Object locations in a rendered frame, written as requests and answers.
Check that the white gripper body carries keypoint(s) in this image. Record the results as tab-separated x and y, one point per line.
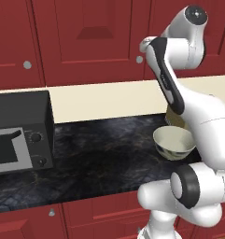
144	44

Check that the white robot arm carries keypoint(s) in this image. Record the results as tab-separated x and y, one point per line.
210	124

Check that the grey round cabinet knob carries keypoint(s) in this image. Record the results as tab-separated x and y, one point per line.
51	212
27	64
139	59

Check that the cream bowl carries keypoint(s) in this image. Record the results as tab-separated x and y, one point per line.
173	140

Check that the red base cabinet door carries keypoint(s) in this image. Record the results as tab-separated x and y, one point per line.
213	232
101	217
20	224

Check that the black toaster oven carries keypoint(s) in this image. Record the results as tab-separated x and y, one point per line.
23	109

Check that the black toaster oven knob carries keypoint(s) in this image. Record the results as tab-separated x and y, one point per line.
36	137
41	161

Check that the grey toaster oven door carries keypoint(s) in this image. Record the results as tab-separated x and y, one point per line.
23	152

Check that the red wall cabinet door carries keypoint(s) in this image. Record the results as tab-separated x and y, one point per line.
216	46
11	37
92	37

